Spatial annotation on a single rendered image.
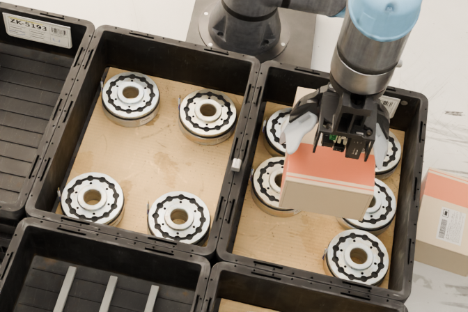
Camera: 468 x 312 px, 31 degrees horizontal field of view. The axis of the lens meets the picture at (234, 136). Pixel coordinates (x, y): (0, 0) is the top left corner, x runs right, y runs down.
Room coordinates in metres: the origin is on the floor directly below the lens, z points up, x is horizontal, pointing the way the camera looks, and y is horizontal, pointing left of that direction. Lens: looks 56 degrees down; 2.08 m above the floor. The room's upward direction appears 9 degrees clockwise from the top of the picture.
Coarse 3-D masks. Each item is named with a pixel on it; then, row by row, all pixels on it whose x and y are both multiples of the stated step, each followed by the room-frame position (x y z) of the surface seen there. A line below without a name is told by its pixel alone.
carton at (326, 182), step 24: (312, 144) 0.65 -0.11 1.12; (288, 168) 0.61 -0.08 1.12; (312, 168) 0.62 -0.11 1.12; (336, 168) 0.62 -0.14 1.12; (360, 168) 0.63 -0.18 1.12; (288, 192) 0.59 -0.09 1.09; (312, 192) 0.59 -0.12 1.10; (336, 192) 0.59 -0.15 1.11; (360, 192) 0.59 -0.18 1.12; (336, 216) 0.59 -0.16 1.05; (360, 216) 0.59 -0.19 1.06
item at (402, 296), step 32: (288, 64) 0.94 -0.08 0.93; (256, 96) 0.86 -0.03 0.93; (416, 96) 0.92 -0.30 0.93; (416, 160) 0.78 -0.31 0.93; (416, 192) 0.72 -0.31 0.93; (224, 224) 0.61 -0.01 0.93; (416, 224) 0.66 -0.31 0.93; (224, 256) 0.56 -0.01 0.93; (352, 288) 0.54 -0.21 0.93; (384, 288) 0.55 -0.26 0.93
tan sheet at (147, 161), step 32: (160, 96) 0.90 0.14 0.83; (96, 128) 0.81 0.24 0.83; (128, 128) 0.82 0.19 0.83; (160, 128) 0.83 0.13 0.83; (96, 160) 0.75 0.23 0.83; (128, 160) 0.76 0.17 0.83; (160, 160) 0.77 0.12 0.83; (192, 160) 0.78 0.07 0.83; (224, 160) 0.79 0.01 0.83; (128, 192) 0.70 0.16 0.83; (160, 192) 0.70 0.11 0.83; (192, 192) 0.71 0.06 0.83; (128, 224) 0.64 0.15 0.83
